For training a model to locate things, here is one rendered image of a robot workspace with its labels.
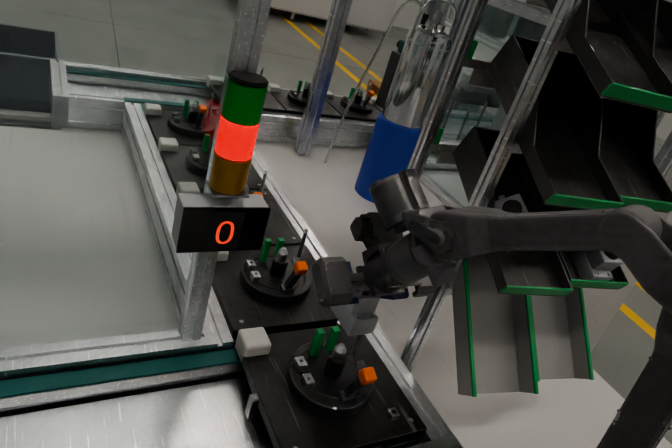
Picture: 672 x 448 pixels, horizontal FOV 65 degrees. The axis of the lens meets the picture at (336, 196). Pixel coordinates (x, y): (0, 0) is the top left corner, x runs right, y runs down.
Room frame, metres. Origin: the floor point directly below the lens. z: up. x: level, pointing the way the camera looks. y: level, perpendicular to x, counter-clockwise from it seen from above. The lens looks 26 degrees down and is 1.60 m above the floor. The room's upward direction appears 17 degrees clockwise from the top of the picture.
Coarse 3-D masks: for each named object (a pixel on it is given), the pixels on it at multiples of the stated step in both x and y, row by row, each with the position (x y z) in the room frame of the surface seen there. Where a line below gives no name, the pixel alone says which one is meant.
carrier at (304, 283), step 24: (264, 240) 0.88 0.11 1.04; (216, 264) 0.85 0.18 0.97; (240, 264) 0.88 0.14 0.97; (264, 264) 0.87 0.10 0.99; (288, 264) 0.90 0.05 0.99; (312, 264) 0.95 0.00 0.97; (216, 288) 0.78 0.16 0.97; (240, 288) 0.80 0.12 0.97; (264, 288) 0.80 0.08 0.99; (312, 288) 0.87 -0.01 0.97; (240, 312) 0.74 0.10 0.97; (264, 312) 0.76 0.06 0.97; (288, 312) 0.78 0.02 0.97; (312, 312) 0.80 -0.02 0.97
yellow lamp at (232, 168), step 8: (216, 160) 0.62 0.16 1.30; (224, 160) 0.61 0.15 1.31; (248, 160) 0.63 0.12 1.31; (216, 168) 0.61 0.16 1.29; (224, 168) 0.61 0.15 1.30; (232, 168) 0.61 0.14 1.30; (240, 168) 0.62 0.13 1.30; (248, 168) 0.63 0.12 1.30; (216, 176) 0.61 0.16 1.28; (224, 176) 0.61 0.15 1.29; (232, 176) 0.61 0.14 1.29; (240, 176) 0.62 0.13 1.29; (216, 184) 0.61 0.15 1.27; (224, 184) 0.61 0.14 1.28; (232, 184) 0.61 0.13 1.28; (240, 184) 0.62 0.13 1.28; (224, 192) 0.61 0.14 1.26; (232, 192) 0.62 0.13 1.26; (240, 192) 0.63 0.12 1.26
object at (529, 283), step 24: (480, 144) 0.87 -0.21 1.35; (480, 168) 0.85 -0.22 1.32; (504, 168) 0.96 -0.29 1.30; (528, 168) 0.93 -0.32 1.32; (504, 192) 0.90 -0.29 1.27; (528, 192) 0.91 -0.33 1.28; (504, 264) 0.75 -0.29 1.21; (528, 264) 0.78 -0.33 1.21; (552, 264) 0.80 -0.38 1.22; (504, 288) 0.70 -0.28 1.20; (528, 288) 0.71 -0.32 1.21; (552, 288) 0.73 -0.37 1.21
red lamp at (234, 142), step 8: (224, 120) 0.62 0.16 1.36; (224, 128) 0.61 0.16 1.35; (232, 128) 0.61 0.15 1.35; (240, 128) 0.61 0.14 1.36; (248, 128) 0.62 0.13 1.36; (256, 128) 0.63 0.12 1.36; (224, 136) 0.61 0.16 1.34; (232, 136) 0.61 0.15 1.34; (240, 136) 0.61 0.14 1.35; (248, 136) 0.62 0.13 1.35; (256, 136) 0.64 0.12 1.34; (216, 144) 0.62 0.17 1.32; (224, 144) 0.61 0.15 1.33; (232, 144) 0.61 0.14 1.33; (240, 144) 0.61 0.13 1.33; (248, 144) 0.62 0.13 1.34; (216, 152) 0.62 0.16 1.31; (224, 152) 0.61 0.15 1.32; (232, 152) 0.61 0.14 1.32; (240, 152) 0.62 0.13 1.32; (248, 152) 0.62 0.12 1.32; (232, 160) 0.61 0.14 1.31; (240, 160) 0.62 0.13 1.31
